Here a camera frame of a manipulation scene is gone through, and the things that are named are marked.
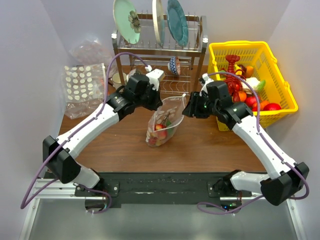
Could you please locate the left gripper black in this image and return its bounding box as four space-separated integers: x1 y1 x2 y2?
134 83 163 111

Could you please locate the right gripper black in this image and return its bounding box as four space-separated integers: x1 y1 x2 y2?
182 91 219 119

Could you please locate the polka dot zip bag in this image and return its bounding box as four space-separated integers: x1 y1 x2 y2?
145 93 187 148

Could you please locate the red toy lobster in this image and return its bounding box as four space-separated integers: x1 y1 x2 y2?
220 54 245 95

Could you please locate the white toy cauliflower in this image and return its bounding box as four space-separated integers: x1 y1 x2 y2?
242 77 261 95

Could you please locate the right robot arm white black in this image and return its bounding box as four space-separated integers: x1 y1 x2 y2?
182 78 310 206

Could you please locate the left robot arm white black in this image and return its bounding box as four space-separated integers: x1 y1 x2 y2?
42 69 165 196

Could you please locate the polka dot bag stack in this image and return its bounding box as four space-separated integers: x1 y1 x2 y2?
61 63 106 120

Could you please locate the crumpled clear plastic bag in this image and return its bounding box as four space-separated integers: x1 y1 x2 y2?
69 35 114 69

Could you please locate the patterned grey bowl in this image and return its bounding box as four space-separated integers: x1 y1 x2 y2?
126 68 142 81

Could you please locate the cream enamel mug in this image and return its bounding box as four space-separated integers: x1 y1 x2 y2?
107 72 123 90

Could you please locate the blue patterned bowl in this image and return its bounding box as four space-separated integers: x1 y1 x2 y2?
167 56 181 76

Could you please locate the metal dish rack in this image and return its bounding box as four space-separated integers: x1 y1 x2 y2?
111 12 209 97

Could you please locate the orange toy pumpkin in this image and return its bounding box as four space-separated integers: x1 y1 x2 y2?
251 100 270 112

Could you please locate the green toy vegetable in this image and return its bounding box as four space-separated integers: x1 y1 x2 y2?
255 80 266 92

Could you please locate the red toy apple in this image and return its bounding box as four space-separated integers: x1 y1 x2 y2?
263 103 282 111

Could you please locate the dark teal plate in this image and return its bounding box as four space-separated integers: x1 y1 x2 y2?
167 0 189 48

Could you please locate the mint green flower plate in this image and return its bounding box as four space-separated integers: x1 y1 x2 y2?
113 0 142 45

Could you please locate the yellow plastic basket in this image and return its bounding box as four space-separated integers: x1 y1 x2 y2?
207 40 298 128

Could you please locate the cream rimmed plate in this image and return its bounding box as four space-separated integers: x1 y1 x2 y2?
152 0 165 47

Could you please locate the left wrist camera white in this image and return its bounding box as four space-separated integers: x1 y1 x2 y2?
145 65 165 91

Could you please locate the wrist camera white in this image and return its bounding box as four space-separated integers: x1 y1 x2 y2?
199 73 214 96
145 65 165 91

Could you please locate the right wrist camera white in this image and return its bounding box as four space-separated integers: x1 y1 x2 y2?
199 73 214 96

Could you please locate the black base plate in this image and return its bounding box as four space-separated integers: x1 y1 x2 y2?
74 171 253 210

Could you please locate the aluminium rail frame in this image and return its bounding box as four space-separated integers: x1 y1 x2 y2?
19 178 95 240

